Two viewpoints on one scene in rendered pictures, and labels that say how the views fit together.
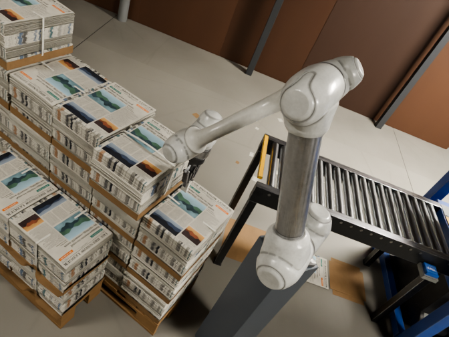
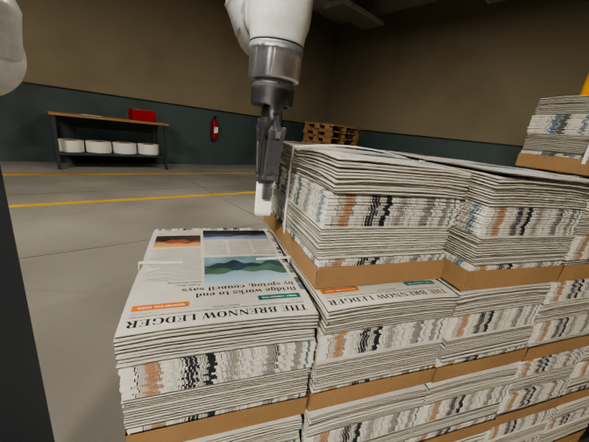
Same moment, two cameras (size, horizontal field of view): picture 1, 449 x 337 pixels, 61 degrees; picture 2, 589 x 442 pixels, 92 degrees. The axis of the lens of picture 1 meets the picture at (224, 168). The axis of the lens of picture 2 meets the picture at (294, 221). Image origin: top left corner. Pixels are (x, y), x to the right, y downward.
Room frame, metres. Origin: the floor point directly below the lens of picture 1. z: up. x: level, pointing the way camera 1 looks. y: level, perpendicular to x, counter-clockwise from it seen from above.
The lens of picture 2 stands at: (1.72, -0.14, 1.09)
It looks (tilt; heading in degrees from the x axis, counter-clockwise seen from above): 18 degrees down; 144
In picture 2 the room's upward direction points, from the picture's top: 7 degrees clockwise
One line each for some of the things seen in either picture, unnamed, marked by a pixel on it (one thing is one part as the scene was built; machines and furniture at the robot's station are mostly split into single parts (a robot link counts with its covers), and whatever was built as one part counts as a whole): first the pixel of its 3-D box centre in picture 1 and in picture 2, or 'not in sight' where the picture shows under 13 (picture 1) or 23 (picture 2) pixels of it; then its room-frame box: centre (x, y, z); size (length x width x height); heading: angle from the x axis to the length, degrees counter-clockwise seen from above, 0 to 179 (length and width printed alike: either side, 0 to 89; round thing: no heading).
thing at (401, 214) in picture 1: (401, 216); not in sight; (2.02, -1.17, 0.77); 0.47 x 0.05 x 0.05; 6
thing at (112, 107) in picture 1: (109, 107); (472, 164); (1.39, 0.61, 1.06); 0.37 x 0.29 x 0.01; 164
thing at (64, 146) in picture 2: not in sight; (113, 137); (-4.79, 0.22, 0.55); 1.80 x 0.70 x 1.10; 96
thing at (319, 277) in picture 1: (305, 265); not in sight; (1.98, -0.88, 0.00); 0.37 x 0.28 x 0.01; 96
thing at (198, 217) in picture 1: (111, 213); (366, 380); (1.34, 0.47, 0.42); 1.17 x 0.39 x 0.83; 74
